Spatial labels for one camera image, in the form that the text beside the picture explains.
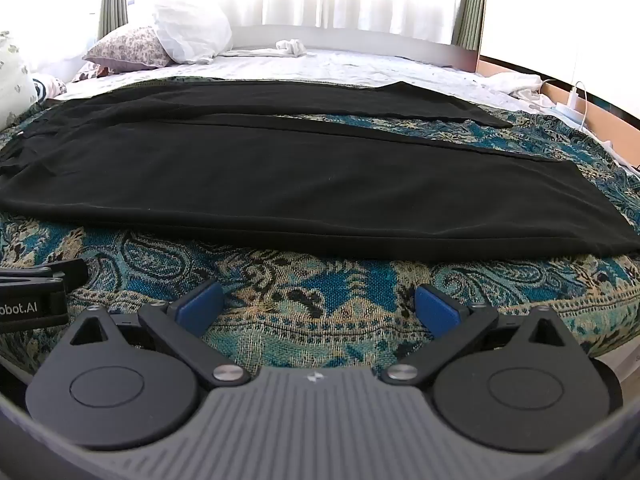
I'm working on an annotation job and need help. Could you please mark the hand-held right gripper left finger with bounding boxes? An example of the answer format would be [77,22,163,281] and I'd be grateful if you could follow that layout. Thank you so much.
[65,280,252,389]

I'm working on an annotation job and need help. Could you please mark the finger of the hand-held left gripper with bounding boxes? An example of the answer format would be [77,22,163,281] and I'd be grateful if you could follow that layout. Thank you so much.
[0,258,90,294]

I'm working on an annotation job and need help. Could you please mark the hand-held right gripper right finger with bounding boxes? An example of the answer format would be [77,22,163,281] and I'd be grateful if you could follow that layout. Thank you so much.
[381,284,581,387]

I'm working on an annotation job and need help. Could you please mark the black pants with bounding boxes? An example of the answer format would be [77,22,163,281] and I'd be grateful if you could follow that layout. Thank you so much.
[0,80,640,264]

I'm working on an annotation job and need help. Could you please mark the teal paisley blanket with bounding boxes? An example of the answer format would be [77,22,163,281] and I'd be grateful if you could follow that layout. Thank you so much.
[0,77,640,363]

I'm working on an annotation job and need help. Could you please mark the striped cloth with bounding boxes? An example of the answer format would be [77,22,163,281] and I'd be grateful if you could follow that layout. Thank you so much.
[32,74,68,102]

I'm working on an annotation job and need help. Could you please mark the white leaf print pillow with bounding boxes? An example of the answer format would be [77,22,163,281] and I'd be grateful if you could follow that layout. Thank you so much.
[0,30,39,130]

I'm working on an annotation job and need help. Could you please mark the floral pillow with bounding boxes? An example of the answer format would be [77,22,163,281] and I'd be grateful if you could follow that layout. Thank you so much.
[82,23,174,72]

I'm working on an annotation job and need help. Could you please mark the crumpled white cloth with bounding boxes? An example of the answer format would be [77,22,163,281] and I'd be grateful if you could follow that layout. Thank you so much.
[491,72,557,111]

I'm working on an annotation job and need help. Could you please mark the white power strip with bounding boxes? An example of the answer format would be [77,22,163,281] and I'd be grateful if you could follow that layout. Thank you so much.
[552,102,589,123]

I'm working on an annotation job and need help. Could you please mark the white bed sheet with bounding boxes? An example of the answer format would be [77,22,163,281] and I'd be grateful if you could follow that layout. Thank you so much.
[50,47,548,111]

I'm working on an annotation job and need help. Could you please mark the small white towel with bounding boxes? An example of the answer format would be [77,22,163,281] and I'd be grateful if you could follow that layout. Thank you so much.
[274,38,309,57]

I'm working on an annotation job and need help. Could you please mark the white cable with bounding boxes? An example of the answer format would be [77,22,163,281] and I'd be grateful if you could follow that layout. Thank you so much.
[574,80,592,127]

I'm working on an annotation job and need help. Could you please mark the wooden bed frame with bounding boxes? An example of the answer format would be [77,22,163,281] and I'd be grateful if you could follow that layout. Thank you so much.
[476,54,640,167]

